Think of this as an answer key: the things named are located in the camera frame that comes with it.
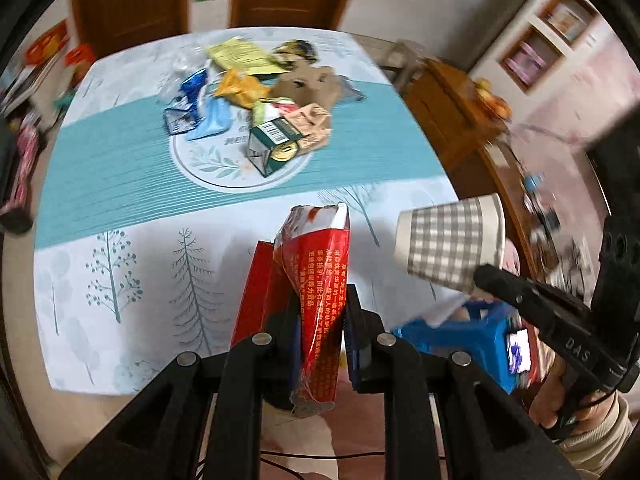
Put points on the red snack bag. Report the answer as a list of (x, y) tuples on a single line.
[(295, 291)]

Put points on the black gold snack wrapper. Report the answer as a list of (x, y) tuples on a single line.
[(293, 51)]

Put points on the green brown milk carton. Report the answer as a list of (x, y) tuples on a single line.
[(272, 145)]

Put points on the yellow paper leaflet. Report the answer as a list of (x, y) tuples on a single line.
[(240, 54)]

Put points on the pink hoverboard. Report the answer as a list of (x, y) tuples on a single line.
[(19, 153)]

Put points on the clear plastic bottle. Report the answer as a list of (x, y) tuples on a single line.
[(185, 64)]

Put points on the blue white snack bag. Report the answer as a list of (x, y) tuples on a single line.
[(186, 111)]

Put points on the orange yellow wrapper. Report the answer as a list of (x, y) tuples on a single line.
[(241, 89)]

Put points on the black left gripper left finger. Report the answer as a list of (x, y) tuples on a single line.
[(200, 418)]

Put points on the teal white patterned tablecloth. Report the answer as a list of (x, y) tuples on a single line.
[(144, 240)]

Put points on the blue plastic stool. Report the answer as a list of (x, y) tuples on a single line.
[(494, 336)]

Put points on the person right hand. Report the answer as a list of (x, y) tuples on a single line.
[(544, 409)]

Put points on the pink dumbbells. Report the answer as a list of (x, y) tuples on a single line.
[(525, 64)]

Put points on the fruit bowl with oranges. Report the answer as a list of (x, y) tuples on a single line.
[(494, 106)]

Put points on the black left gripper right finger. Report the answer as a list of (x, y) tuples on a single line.
[(443, 419)]

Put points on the framed photo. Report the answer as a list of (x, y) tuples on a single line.
[(569, 20)]

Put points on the wooden side cabinet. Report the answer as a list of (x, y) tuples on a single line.
[(466, 141)]

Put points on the checked paper cup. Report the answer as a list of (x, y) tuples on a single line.
[(445, 244)]

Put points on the light blue face mask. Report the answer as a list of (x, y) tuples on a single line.
[(218, 119)]

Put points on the brown cardboard cup carrier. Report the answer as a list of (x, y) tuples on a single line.
[(306, 84)]

